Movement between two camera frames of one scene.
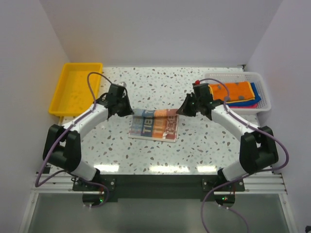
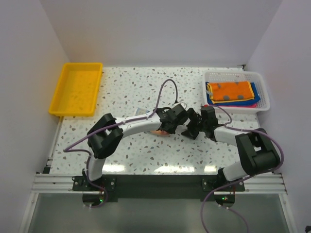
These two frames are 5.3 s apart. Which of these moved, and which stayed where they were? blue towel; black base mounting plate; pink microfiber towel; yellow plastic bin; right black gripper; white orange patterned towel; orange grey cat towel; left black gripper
Moved: right black gripper; left black gripper; white orange patterned towel
Stayed: yellow plastic bin; pink microfiber towel; blue towel; black base mounting plate; orange grey cat towel
